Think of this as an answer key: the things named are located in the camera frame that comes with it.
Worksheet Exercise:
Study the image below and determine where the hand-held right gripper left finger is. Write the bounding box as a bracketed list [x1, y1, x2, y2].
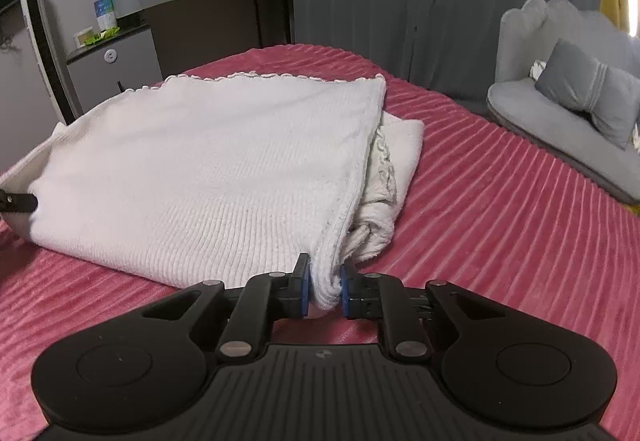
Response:
[142, 253, 313, 365]

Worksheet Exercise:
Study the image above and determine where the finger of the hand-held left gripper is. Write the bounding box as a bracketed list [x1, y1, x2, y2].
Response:
[0, 189, 39, 214]

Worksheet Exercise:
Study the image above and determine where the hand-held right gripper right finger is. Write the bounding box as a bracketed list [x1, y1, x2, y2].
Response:
[340, 265, 482, 363]

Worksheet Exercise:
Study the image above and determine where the white ribbed knit sweater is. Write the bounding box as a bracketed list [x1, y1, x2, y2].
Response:
[0, 70, 426, 312]

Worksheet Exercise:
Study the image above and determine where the white and black tower fan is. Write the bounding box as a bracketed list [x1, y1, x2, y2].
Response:
[18, 0, 84, 126]

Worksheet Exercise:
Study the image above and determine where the pink ribbed bedspread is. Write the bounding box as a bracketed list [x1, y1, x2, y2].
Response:
[0, 45, 640, 441]

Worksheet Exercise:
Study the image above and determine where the grey nightstand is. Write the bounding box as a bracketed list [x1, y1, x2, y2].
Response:
[66, 23, 164, 114]

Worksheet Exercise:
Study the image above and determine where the green packet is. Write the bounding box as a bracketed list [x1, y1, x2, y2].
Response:
[84, 28, 120, 44]

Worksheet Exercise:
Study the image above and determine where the blue and white box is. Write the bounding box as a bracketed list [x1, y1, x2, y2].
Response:
[93, 0, 119, 32]

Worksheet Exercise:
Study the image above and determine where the grey shell-shaped chair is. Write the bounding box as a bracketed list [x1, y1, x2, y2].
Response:
[485, 0, 640, 204]

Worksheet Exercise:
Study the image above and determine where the grey bow pillow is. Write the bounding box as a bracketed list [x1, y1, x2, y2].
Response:
[533, 38, 640, 151]

